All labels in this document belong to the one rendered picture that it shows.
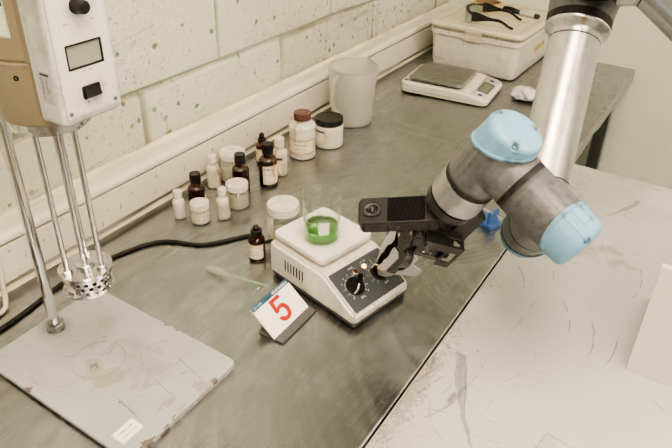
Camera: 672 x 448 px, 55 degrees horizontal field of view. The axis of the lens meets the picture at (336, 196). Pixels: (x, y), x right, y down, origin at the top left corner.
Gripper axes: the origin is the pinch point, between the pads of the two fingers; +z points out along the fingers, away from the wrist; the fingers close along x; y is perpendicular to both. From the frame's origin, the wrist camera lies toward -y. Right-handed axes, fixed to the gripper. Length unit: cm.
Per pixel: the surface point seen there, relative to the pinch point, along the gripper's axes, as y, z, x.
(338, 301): -5.8, 2.5, -6.6
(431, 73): 32, 28, 89
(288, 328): -12.0, 7.4, -10.2
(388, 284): 2.5, 1.8, -2.0
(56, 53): -49, -31, -6
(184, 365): -26.5, 8.8, -18.3
